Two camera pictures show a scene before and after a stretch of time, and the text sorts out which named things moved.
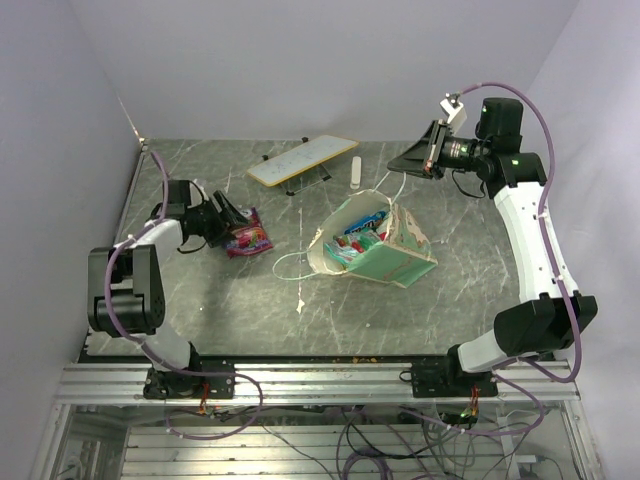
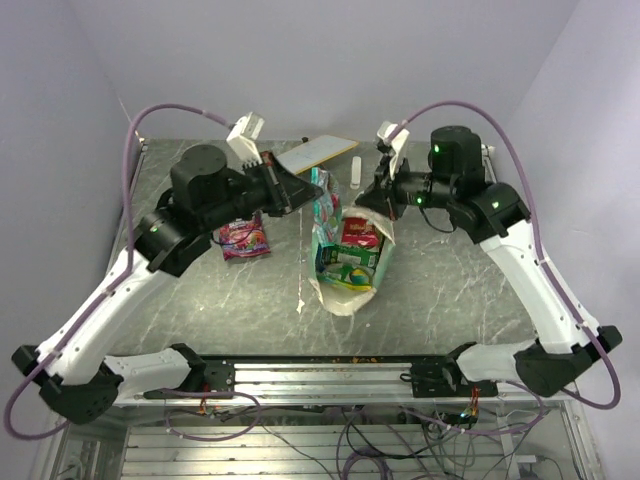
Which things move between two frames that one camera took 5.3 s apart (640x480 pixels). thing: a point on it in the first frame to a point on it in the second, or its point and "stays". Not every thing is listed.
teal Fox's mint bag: [350, 246] to [327, 210]
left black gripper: [222, 228] to [286, 192]
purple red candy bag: [249, 239] stays
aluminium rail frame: [319, 422] stays
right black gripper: [424, 158] to [386, 198]
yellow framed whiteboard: [300, 159] stays
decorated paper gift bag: [366, 235] to [345, 302]
